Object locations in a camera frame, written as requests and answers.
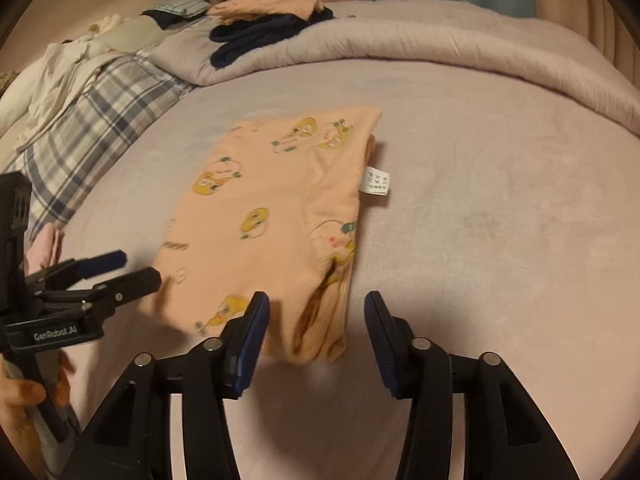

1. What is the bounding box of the orange cartoon print shirt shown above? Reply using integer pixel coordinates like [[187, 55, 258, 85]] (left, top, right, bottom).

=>
[[141, 107, 381, 363]]

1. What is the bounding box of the white crumpled clothes pile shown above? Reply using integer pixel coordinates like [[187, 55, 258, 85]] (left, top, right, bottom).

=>
[[1, 14, 126, 159]]

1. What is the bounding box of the person's left hand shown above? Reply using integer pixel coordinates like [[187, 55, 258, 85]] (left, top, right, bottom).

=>
[[1, 359, 48, 479]]

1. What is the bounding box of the pink small garment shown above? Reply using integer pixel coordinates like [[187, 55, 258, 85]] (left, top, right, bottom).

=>
[[25, 223, 64, 275]]

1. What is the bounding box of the grey bed sheet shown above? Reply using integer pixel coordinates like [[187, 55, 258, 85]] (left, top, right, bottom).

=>
[[63, 60, 639, 479]]

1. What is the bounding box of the plaid pillow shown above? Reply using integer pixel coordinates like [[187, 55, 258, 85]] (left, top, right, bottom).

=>
[[3, 55, 194, 240]]

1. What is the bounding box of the dark navy garment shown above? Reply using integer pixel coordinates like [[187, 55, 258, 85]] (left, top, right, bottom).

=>
[[209, 8, 334, 70]]

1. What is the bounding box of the striped folded cloth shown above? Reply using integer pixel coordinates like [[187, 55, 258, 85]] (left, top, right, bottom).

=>
[[142, 0, 210, 29]]

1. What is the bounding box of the folded orange garment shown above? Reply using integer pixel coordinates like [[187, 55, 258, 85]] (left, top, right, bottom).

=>
[[206, 0, 324, 25]]

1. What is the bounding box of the grey quilted duvet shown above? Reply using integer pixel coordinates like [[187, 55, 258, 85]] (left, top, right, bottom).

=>
[[149, 0, 639, 133]]

